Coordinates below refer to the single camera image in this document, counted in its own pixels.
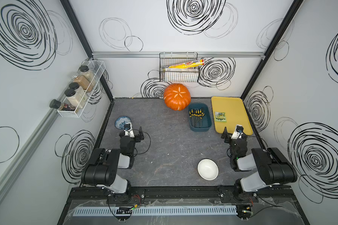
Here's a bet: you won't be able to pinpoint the teal storage box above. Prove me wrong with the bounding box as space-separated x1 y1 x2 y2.
188 103 212 132

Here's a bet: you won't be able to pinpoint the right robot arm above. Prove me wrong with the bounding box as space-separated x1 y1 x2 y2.
221 125 298 202

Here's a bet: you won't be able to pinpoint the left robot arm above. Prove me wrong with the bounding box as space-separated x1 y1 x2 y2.
81 128 145 203

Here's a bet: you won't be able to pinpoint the blue white patterned bowl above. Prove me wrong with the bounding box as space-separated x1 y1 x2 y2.
114 116 131 130

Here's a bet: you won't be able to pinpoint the green snack packet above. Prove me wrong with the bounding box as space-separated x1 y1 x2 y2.
214 112 226 122

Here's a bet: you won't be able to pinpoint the yellow tray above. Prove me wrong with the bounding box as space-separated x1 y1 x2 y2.
211 97 253 136

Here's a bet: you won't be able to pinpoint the orange pumpkin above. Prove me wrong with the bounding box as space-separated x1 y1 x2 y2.
163 83 191 111

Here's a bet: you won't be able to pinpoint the spice jar cream powder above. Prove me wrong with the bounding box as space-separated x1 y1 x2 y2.
64 88 84 109

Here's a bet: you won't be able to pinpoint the spice jar brown powder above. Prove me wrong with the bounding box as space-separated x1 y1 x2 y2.
71 74 93 92

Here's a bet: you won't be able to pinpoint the spice jar white powder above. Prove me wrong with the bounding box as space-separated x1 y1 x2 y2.
69 82 87 101

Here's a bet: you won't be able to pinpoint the yellow tube package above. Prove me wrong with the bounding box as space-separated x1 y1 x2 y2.
166 59 205 69

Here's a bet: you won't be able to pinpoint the dark pepper grinder jar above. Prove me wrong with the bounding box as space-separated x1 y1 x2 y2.
49 99 76 112

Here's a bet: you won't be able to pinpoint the spice jar green herbs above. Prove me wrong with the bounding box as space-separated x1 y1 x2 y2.
79 65 94 82

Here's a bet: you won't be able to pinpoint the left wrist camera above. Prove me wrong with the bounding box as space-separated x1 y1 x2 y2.
124 122 135 138

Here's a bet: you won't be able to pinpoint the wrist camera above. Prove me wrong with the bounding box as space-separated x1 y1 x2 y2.
124 122 135 138
231 124 244 140

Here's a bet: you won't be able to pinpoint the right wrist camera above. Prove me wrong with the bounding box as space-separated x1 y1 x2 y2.
231 124 244 140

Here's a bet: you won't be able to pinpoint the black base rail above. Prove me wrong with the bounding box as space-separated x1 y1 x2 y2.
67 185 294 204

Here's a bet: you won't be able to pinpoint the black wire basket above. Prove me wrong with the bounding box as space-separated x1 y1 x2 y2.
159 52 200 83

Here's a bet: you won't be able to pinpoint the grey slotted cable duct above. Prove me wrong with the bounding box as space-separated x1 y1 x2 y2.
72 205 238 217

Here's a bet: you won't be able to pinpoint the clear wall shelf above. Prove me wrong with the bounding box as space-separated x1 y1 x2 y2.
57 60 106 122

